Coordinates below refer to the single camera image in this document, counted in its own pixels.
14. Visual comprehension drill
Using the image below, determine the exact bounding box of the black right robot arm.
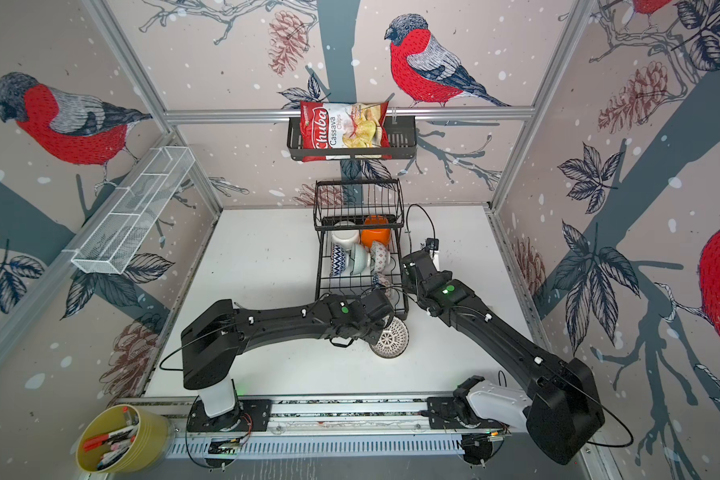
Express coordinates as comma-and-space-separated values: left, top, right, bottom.
401, 250, 605, 465

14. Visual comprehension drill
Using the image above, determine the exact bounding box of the black wall shelf basket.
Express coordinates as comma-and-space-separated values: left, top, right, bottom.
286, 116, 417, 161

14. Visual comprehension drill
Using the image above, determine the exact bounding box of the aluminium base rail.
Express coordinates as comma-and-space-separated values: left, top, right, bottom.
182, 392, 595, 460

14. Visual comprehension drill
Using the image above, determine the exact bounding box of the orange white patterned bowl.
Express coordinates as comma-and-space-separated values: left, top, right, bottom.
330, 244, 350, 277

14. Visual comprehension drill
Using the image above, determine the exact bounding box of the white ceramic bowl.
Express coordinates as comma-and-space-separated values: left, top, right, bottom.
330, 220, 360, 251

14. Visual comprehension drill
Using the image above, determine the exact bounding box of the teal concentric pattern bowl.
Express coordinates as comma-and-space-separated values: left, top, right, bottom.
350, 243, 371, 276

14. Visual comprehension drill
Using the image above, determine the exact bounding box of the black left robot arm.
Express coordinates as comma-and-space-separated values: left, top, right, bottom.
180, 290, 395, 418

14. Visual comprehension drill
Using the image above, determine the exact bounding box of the white wire mesh basket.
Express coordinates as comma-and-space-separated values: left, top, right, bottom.
71, 146, 195, 274

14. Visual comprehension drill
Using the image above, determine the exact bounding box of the black wire dish rack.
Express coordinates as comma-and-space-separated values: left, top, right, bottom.
312, 179, 409, 320

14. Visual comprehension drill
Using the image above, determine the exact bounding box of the yellow pen cup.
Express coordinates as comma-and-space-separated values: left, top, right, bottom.
75, 404, 174, 473

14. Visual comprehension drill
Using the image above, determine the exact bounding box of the white brown dotted bowl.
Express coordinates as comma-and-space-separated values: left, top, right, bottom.
370, 317, 410, 359

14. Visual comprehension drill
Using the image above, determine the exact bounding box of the red cassava chips bag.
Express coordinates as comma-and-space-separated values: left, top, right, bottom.
299, 101, 390, 150

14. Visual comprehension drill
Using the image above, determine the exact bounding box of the grey green patterned bowl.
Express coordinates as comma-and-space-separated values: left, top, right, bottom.
370, 241, 391, 273

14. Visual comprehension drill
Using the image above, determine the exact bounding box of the orange plastic bowl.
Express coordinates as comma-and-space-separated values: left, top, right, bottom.
360, 215, 391, 249

